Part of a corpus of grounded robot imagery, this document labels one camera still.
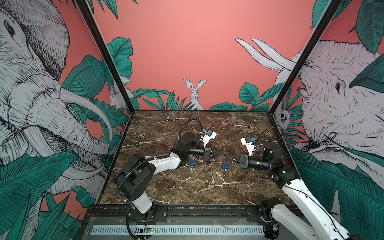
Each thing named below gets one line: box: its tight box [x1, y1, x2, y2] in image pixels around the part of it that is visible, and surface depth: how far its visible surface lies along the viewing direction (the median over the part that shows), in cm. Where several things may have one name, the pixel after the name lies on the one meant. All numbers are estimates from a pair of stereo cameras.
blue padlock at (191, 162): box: [188, 159, 196, 167], surface depth 94 cm
